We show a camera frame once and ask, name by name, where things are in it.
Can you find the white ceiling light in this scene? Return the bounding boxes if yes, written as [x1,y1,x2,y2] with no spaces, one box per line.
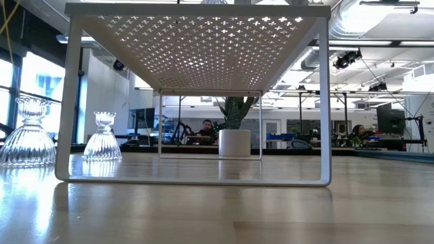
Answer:
[56,33,99,45]

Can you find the black computer monitor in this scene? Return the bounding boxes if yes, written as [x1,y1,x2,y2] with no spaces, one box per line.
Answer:
[376,102,407,136]
[127,107,156,130]

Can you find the person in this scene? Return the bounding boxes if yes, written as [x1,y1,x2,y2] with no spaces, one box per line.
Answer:
[351,124,376,140]
[196,119,220,143]

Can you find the white perforated metal shelf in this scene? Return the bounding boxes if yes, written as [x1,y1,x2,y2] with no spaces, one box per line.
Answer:
[55,3,332,188]

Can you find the snake plant in white pot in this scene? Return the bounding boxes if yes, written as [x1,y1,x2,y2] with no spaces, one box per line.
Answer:
[216,96,260,157]

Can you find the blue storage bins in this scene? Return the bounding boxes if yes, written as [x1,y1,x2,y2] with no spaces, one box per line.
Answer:
[266,133,296,142]

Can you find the black office chair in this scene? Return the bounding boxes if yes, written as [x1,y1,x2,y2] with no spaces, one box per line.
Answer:
[285,139,313,150]

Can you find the long ceiling light strip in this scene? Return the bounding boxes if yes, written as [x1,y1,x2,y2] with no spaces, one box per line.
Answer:
[328,39,434,47]

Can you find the black aluminium table frame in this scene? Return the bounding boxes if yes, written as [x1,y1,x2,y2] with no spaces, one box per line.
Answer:
[0,144,434,166]

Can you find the black station frame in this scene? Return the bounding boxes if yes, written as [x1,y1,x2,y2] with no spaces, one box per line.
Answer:
[298,90,350,140]

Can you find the silver ceiling duct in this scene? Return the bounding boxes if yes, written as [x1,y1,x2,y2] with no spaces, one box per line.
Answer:
[300,0,394,72]

